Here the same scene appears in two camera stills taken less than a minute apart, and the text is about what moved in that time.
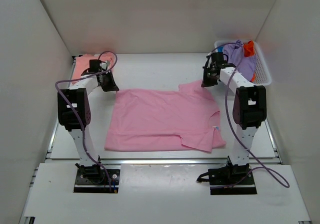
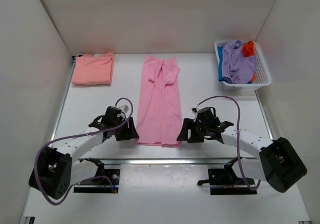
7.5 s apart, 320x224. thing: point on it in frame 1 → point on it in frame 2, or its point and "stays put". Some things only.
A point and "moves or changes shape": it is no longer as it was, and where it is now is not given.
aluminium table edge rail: [161, 161] stays put
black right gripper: [205, 82] → [188, 124]
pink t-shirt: [162, 120] moves or changes shape
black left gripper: [112, 86] → [130, 132]
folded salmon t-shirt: [82, 62] stays put
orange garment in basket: [249, 48] stays put
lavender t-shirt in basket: [246, 65] stays put
